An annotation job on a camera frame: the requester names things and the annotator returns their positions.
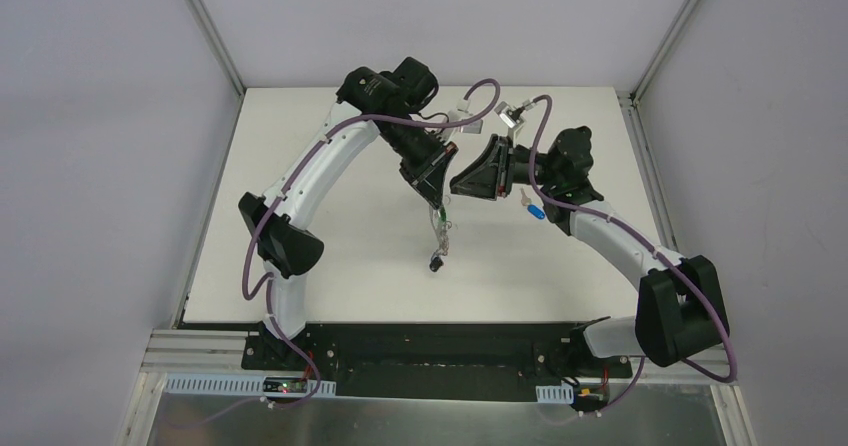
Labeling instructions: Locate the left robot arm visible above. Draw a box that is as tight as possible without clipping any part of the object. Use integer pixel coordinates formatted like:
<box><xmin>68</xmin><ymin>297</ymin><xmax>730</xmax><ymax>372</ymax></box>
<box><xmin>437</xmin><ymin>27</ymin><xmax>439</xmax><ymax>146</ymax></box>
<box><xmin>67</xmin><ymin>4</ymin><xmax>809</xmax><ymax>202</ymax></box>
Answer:
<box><xmin>238</xmin><ymin>57</ymin><xmax>457</xmax><ymax>371</ymax></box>

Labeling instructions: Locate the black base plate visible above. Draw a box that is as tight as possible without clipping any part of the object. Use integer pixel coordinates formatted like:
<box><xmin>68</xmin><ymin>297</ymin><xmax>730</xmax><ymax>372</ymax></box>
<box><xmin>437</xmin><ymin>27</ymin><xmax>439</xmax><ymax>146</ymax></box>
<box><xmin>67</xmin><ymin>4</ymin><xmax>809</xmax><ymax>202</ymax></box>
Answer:
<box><xmin>241</xmin><ymin>322</ymin><xmax>633</xmax><ymax>402</ymax></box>

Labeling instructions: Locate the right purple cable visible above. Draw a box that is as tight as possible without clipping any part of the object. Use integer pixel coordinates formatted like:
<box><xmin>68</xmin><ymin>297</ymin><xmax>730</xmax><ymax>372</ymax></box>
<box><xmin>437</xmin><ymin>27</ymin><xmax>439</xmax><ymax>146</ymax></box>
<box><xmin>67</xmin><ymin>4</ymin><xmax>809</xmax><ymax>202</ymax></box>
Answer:
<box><xmin>523</xmin><ymin>95</ymin><xmax>739</xmax><ymax>418</ymax></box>

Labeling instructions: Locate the blue tagged key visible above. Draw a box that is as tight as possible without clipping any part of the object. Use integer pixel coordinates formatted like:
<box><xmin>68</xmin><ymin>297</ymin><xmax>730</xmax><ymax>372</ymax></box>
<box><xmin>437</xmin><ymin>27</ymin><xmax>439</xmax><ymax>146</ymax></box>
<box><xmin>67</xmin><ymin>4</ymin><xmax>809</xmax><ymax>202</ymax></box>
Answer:
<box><xmin>520</xmin><ymin>188</ymin><xmax>546</xmax><ymax>220</ymax></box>

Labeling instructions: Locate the aluminium frame rail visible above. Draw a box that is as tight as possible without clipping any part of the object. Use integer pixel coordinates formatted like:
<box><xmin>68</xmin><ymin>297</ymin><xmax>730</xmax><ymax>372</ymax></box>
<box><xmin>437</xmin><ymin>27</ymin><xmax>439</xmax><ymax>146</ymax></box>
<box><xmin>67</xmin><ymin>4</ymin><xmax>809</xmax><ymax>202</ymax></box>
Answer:
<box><xmin>140</xmin><ymin>328</ymin><xmax>266</xmax><ymax>373</ymax></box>

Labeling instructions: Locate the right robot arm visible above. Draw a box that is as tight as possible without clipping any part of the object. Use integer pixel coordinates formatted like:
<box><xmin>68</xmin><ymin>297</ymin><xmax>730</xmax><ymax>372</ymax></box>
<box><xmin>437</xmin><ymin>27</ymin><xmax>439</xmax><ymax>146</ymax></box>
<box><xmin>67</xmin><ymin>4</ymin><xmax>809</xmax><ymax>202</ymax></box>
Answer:
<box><xmin>450</xmin><ymin>126</ymin><xmax>730</xmax><ymax>376</ymax></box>

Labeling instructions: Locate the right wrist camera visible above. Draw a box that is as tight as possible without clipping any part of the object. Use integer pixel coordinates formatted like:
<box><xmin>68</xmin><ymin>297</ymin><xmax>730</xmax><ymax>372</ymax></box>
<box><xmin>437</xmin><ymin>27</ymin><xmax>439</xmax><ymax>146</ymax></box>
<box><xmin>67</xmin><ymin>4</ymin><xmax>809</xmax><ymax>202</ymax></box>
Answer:
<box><xmin>495</xmin><ymin>100</ymin><xmax>533</xmax><ymax>131</ymax></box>

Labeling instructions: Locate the keyring with keys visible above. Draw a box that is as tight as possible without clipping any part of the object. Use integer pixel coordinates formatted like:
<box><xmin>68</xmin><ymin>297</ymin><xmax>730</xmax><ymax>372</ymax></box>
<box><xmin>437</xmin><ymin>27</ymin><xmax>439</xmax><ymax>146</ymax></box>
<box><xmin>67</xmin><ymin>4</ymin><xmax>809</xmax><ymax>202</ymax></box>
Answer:
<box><xmin>428</xmin><ymin>195</ymin><xmax>453</xmax><ymax>273</ymax></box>

